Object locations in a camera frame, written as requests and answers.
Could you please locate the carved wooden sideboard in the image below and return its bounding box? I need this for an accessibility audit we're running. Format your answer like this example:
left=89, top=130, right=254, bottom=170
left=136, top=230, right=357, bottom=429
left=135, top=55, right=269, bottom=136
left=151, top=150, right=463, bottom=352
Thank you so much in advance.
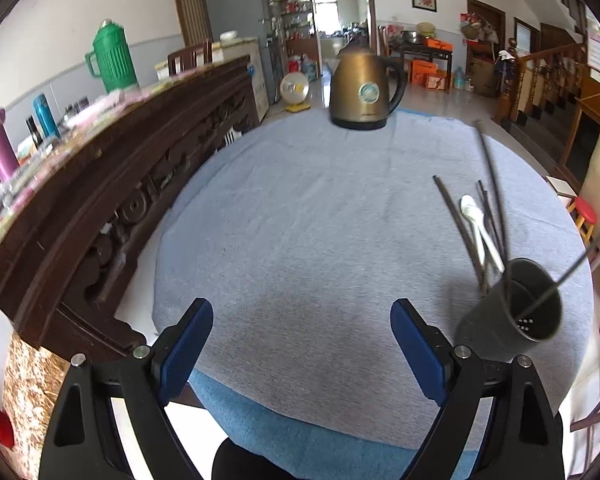
left=0, top=55, right=261, bottom=363

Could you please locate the bronze electric kettle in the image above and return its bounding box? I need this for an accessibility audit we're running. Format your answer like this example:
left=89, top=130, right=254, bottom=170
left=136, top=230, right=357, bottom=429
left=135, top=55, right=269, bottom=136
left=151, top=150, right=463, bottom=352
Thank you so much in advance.
left=327, top=42, right=408, bottom=131

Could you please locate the green thermos jug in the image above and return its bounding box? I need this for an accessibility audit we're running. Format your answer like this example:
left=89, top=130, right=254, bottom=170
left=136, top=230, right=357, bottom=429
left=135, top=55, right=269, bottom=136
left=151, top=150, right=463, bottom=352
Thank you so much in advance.
left=84, top=19, right=140, bottom=95

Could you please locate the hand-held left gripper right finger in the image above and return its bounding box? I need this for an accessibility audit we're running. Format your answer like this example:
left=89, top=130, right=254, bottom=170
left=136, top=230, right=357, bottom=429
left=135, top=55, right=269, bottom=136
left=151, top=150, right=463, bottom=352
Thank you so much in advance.
left=390, top=298, right=566, bottom=480

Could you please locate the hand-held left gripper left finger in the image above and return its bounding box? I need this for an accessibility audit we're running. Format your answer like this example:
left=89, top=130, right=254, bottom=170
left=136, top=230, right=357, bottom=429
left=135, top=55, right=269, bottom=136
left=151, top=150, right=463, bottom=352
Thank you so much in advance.
left=39, top=298, right=215, bottom=480

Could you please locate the purple water bottle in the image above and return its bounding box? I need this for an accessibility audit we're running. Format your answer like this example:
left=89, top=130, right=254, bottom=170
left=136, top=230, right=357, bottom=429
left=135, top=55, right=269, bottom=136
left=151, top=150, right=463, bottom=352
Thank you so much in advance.
left=0, top=108, right=21, bottom=181

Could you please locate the white chest freezer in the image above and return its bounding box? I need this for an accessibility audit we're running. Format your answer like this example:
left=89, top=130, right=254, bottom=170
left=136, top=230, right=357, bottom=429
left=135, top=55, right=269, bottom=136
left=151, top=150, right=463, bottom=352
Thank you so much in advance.
left=212, top=37, right=272, bottom=122

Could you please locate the red round stool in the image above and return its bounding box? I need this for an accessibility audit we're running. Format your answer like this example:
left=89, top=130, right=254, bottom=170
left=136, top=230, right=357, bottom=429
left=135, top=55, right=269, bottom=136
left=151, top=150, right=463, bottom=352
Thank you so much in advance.
left=569, top=197, right=599, bottom=247

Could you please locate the dark grey utensil holder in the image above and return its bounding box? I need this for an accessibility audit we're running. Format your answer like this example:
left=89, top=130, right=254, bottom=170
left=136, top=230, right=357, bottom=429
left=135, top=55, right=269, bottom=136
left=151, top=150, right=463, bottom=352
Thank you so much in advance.
left=454, top=257, right=563, bottom=343

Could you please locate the grey refrigerator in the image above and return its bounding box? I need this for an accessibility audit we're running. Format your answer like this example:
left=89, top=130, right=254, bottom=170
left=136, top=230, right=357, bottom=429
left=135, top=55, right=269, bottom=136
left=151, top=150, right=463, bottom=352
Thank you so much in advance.
left=202, top=0, right=273, bottom=61

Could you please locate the wooden stair cabinet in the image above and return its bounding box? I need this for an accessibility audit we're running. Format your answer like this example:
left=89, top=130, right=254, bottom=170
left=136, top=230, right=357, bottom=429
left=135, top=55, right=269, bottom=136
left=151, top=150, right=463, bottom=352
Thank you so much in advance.
left=560, top=80, right=600, bottom=186

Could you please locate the wooden stair railing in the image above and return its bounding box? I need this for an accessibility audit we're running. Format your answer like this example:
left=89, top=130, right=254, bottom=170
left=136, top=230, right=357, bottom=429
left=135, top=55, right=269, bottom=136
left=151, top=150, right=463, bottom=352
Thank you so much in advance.
left=497, top=42, right=588, bottom=123

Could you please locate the thin metal chopstick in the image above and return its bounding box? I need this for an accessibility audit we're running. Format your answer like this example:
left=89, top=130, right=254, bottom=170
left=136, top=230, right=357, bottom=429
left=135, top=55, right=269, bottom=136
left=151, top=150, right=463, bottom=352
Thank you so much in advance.
left=520, top=220, right=600, bottom=320

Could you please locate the blue cloth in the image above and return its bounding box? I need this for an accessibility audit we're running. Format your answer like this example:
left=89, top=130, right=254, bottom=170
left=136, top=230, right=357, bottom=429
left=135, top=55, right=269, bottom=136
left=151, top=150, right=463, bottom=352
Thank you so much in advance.
left=187, top=370, right=481, bottom=480

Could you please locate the orange cardboard box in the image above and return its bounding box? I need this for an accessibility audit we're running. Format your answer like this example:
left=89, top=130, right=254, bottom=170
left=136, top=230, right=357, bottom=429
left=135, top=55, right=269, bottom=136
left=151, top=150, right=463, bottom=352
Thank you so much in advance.
left=410, top=60, right=438, bottom=86

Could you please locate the dark cloth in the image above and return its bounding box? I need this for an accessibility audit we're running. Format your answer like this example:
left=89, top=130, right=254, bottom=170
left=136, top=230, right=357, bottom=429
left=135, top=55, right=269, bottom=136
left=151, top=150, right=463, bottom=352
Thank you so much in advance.
left=211, top=437, right=406, bottom=480

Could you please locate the dark wooden side table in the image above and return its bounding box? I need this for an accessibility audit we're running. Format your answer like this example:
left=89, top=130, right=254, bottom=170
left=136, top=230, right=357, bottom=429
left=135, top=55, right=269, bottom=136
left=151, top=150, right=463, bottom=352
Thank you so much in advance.
left=386, top=35, right=454, bottom=92

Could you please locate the white plastic spoon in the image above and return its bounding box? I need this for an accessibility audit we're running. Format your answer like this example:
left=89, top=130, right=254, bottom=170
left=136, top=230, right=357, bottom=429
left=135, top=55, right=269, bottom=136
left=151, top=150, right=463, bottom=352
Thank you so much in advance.
left=460, top=195, right=505, bottom=273

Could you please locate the small white table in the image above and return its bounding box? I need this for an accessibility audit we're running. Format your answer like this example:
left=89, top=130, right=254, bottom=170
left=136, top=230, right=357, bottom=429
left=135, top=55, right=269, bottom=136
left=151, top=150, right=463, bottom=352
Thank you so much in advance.
left=545, top=176, right=579, bottom=199

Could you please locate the tan wooden chopstick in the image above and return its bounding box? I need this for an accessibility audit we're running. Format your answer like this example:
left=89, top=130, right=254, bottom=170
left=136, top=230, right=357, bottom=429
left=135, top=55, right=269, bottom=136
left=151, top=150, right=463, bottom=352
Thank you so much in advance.
left=433, top=175, right=488, bottom=293

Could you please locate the blue water bottle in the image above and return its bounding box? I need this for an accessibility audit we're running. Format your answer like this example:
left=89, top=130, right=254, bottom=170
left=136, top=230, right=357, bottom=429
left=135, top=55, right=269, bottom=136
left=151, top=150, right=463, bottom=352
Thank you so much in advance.
left=32, top=93, right=62, bottom=141

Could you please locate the wooden chair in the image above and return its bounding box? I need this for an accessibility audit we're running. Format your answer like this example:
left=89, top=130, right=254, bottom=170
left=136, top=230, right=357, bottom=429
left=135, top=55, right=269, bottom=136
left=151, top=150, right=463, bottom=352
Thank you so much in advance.
left=167, top=41, right=214, bottom=79

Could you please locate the small yellow fan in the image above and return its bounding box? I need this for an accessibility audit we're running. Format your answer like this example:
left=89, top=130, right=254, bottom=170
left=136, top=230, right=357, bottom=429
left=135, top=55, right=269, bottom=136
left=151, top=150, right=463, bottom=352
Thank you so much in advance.
left=279, top=72, right=312, bottom=114

